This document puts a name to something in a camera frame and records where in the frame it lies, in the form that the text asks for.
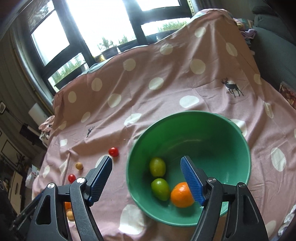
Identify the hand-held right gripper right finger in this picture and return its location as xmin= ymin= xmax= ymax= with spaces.
xmin=180 ymin=156 xmax=269 ymax=241

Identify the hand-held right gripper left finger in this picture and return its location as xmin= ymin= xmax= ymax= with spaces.
xmin=26 ymin=156 xmax=113 ymax=241

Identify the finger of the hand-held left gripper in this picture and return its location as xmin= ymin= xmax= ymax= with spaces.
xmin=10 ymin=197 xmax=41 ymax=229

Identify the bright green oval fruit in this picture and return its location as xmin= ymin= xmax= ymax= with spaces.
xmin=151 ymin=178 xmax=170 ymax=201

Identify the yellow-green oval fruit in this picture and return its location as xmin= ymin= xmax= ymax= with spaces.
xmin=149 ymin=158 xmax=167 ymax=177

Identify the green plastic bowl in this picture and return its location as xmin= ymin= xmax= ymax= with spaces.
xmin=125 ymin=111 xmax=252 ymax=227

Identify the white cabinet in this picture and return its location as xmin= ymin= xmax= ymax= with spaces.
xmin=9 ymin=170 xmax=25 ymax=207

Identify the white patterned bag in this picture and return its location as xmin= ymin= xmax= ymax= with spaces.
xmin=25 ymin=166 xmax=40 ymax=188

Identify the floral pink cloth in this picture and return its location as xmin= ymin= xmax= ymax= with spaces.
xmin=38 ymin=115 xmax=56 ymax=139

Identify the white cylinder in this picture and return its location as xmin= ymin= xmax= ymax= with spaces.
xmin=28 ymin=103 xmax=49 ymax=124

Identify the white lace cloth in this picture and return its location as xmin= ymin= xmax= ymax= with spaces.
xmin=276 ymin=204 xmax=296 ymax=237

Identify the pink polka-dot blanket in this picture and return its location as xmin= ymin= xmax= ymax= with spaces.
xmin=31 ymin=9 xmax=296 ymax=241

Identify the potted plant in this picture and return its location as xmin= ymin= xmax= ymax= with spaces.
xmin=117 ymin=35 xmax=138 ymax=52
xmin=97 ymin=37 xmax=118 ymax=59

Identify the brown patterned cushion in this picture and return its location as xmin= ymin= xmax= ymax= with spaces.
xmin=279 ymin=82 xmax=296 ymax=109

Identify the grey sofa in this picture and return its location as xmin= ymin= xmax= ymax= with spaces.
xmin=251 ymin=5 xmax=296 ymax=93

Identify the black-framed window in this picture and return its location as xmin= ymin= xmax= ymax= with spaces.
xmin=14 ymin=0 xmax=199 ymax=93

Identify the pile of pastel clothes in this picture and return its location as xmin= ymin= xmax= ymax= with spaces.
xmin=233 ymin=17 xmax=257 ymax=55

